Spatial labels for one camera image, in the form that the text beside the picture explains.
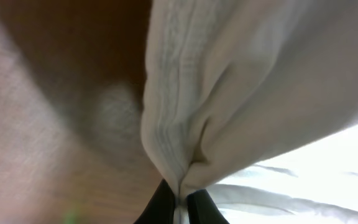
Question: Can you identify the white t-shirt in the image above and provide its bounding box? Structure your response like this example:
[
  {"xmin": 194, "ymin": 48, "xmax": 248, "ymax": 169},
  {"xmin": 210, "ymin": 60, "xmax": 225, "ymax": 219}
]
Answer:
[{"xmin": 141, "ymin": 0, "xmax": 358, "ymax": 223}]

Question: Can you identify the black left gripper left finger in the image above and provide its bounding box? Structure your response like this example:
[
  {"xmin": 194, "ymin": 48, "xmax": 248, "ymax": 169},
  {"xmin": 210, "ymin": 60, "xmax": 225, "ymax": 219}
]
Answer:
[{"xmin": 134, "ymin": 179, "xmax": 176, "ymax": 224}]

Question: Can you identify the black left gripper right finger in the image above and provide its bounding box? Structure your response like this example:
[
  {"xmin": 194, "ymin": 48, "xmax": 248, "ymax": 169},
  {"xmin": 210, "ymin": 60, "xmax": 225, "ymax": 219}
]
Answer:
[{"xmin": 186, "ymin": 189, "xmax": 229, "ymax": 224}]

